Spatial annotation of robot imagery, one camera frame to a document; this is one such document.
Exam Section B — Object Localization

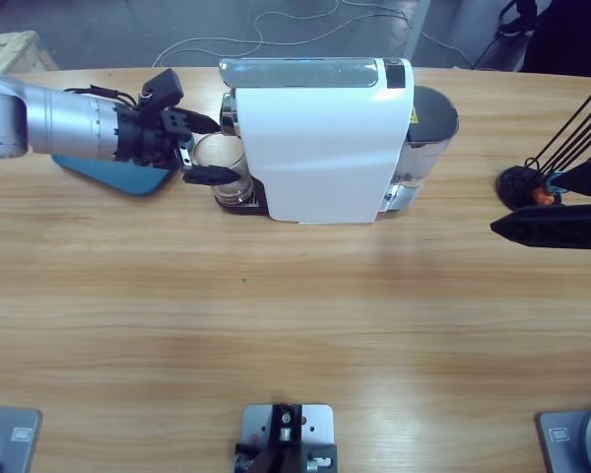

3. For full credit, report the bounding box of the black chair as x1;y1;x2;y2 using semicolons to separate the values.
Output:
495;0;538;36

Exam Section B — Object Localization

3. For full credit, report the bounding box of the long white floor cable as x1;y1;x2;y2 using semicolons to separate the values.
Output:
152;0;411;68

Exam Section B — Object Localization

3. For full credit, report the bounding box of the blue plastic tray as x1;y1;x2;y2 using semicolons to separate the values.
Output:
51;155;177;199

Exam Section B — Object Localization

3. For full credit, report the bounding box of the black floor cable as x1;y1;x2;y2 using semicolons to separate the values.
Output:
471;33;507;69

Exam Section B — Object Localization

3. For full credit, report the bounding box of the clear water tank black lid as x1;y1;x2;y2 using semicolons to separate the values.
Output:
396;86;461;191

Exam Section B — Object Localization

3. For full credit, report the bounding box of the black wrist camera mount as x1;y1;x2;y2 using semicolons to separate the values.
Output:
138;68;185;110

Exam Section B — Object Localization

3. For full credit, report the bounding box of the short white floor cable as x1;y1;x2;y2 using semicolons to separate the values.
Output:
417;30;475;69

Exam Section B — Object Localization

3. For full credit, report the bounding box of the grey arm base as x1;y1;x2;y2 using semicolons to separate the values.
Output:
0;404;44;473
535;406;591;473

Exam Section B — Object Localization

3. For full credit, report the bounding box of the black capsule holder with rods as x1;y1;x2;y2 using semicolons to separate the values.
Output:
495;82;591;214

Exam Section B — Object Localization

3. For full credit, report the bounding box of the orange coffee capsule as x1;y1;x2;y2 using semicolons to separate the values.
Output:
531;184;556;207

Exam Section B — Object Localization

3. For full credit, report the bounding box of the black drip tray metal grate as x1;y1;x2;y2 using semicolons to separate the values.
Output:
214;179;270;218

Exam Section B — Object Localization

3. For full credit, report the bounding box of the person in dark clothes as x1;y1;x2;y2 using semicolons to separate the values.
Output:
521;0;591;78

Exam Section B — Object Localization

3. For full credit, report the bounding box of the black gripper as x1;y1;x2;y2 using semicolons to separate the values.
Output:
112;103;243;188

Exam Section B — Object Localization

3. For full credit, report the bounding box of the grey metal post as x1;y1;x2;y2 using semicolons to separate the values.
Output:
402;0;432;63

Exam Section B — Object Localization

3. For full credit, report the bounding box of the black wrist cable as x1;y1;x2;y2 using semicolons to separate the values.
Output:
63;84;144;107

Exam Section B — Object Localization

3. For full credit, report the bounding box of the grey plate mount black post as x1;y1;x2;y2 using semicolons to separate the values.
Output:
232;402;340;473

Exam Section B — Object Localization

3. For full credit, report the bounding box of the silver coffee machine lever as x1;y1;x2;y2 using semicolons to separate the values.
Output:
219;57;386;89

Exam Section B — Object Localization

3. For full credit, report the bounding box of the clear drinking glass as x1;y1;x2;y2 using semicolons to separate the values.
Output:
193;133;257;207

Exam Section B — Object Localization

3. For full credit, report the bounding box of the white capsule coffee machine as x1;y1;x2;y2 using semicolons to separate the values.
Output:
218;56;420;227

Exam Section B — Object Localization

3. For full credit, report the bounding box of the light wooden crate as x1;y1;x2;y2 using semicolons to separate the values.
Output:
0;30;60;78

